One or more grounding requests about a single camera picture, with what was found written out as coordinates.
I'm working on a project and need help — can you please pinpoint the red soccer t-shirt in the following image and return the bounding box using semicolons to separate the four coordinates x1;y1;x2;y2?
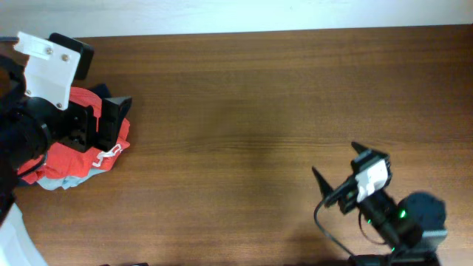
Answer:
22;87;130;185

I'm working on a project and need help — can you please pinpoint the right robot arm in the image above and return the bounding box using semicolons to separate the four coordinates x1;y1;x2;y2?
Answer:
312;142;448;265

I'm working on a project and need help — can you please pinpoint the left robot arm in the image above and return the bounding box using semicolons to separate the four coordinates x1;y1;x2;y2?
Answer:
1;56;132;265

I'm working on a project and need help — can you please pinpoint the folded navy garment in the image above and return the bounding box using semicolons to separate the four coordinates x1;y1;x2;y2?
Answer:
89;83;112;99

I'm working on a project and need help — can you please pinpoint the folded red McKinney t-shirt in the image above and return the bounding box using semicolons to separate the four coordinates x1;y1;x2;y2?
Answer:
92;142;130;171

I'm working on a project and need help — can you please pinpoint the folded light grey garment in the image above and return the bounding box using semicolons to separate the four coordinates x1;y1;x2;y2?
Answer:
37;168;104;191

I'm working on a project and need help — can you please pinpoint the right black camera cable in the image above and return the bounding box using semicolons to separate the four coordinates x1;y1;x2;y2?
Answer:
313;175;389;258

